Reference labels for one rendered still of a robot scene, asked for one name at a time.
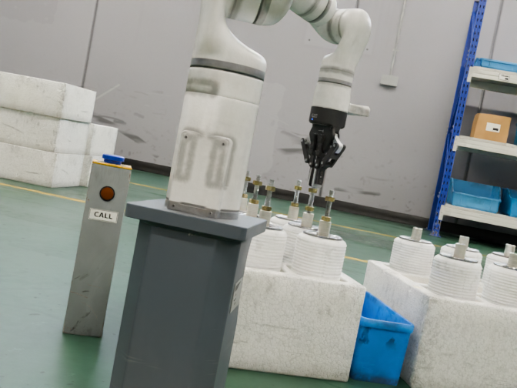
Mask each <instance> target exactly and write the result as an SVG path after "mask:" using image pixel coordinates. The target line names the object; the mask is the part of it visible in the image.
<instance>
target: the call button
mask: <svg viewBox="0 0 517 388"><path fill-rule="evenodd" d="M102 158H103V159H104V162H107V163H111V164H116V165H121V164H122V162H124V160H125V158H124V157H122V156H116V155H111V154H105V153H104V154H102Z"/></svg>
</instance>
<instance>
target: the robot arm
mask: <svg viewBox="0 0 517 388"><path fill-rule="evenodd" d="M289 9H290V10H291V11H292V12H294V13H295V14H296V15H298V16H300V17H301V18H303V19H304V20H306V21H307V22H309V23H310V24H311V26H312V27H313V28H314V30H316V32H317V33H318V34H319V35H320V36H321V37H322V38H323V39H324V40H326V41H327V42H330V43H332V44H336V45H338V47H337V49H336V50H335V51H334V52H333V53H331V54H329V55H326V56H325V57H324V58H323V59H322V63H321V67H320V71H319V78H318V82H317V86H316V88H315V92H314V95H313V100H312V107H311V111H310V115H309V122H310V123H312V128H311V130H310V132H309V136H308V137H307V138H302V139H301V144H302V151H303V155H304V160H305V162H306V163H308V164H309V166H310V170H309V177H308V183H307V184H308V186H312V187H315V188H321V187H322V183H323V178H324V175H325V170H326V169H327V168H332V167H333V166H334V164H335V163H336V162H337V160H338V159H339V157H340V156H341V154H342V153H343V152H344V151H345V148H346V146H345V145H344V144H341V143H340V141H339V139H340V129H344V128H345V122H346V119H347V115H357V116H366V117H369V113H370V108H369V107H368V106H363V105H354V104H351V103H350V98H351V87H352V81H353V77H354V73H355V67H356V66H357V64H358V62H359V60H360V58H361V56H362V53H363V52H364V50H365V47H366V45H367V43H368V41H369V37H370V35H371V29H372V25H371V20H370V18H369V15H368V13H367V12H366V11H364V10H362V9H360V8H348V9H338V8H337V2H336V0H201V7H200V13H199V19H198V28H197V32H196V37H195V44H194V49H193V53H192V60H191V64H190V69H189V74H188V81H187V86H186V90H185V97H184V102H183V106H182V114H181V118H180V123H179V127H178V135H177V139H176V144H175V151H174V155H173V160H172V168H171V172H170V177H169V182H168V190H167V194H166V199H165V206H166V207H167V209H172V210H175V211H179V212H186V213H191V214H194V215H198V216H205V217H209V218H213V219H238V214H239V209H240V205H241V201H242V193H243V189H244V184H245V177H246V173H247V168H248V161H249V156H250V152H251V147H252V140H253V135H254V131H255V124H256V119H257V115H258V111H259V104H260V100H261V96H262V88H263V84H264V79H265V72H266V61H265V59H264V58H263V57H262V56H261V55H260V54H258V53H257V52H255V51H253V50H252V49H250V48H249V47H247V46H246V45H244V44H243V43H241V42H240V41H239V40H238V39H237V38H236V37H235V36H234V35H233V34H232V33H231V31H230V30H229V29H228V26H227V25H226V21H225V18H230V19H234V20H238V21H241V22H247V23H252V24H255V25H274V24H276V23H278V22H279V21H281V20H282V19H283V18H284V16H285V15H286V14H287V12H288V10H289ZM315 151H316V152H315ZM326 153H327V154H326ZM309 155H310V158H309ZM316 156H317V158H316ZM330 159H331V161H329V160H330Z"/></svg>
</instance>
